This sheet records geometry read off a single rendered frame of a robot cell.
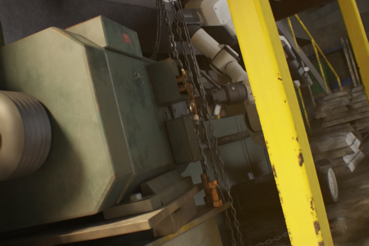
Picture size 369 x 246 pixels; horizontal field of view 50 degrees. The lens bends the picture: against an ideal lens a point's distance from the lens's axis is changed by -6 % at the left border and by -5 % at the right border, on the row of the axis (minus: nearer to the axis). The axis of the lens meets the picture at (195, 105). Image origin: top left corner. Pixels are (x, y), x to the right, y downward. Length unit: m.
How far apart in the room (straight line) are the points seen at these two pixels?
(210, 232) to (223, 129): 1.38
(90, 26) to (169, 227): 0.55
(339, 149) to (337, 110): 1.87
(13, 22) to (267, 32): 1.04
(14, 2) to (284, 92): 1.17
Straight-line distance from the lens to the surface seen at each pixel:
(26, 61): 1.04
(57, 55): 0.99
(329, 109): 5.00
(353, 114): 4.96
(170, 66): 1.28
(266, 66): 1.22
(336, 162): 3.16
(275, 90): 1.22
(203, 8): 2.05
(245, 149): 2.84
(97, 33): 1.10
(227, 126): 2.69
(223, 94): 1.71
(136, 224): 0.93
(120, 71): 1.10
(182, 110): 1.54
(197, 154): 1.34
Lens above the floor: 0.50
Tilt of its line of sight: 5 degrees up
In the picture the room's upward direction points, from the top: 15 degrees counter-clockwise
